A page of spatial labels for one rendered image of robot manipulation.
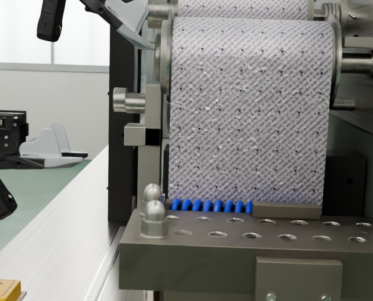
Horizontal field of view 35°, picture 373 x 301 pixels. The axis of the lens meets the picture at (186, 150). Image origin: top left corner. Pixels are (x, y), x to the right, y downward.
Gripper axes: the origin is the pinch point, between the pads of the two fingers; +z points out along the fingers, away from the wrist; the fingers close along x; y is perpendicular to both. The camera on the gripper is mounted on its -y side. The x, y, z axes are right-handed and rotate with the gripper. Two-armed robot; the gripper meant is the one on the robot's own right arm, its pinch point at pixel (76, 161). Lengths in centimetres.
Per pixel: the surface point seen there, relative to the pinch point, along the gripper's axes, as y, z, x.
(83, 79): -14, -107, 556
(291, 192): -3.4, 32.7, -0.2
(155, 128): 4.7, 11.4, 7.0
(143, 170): -2.5, 9.5, 7.8
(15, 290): -17.1, -6.7, -9.4
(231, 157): 1.5, 23.5, -0.2
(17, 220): -108, -112, 333
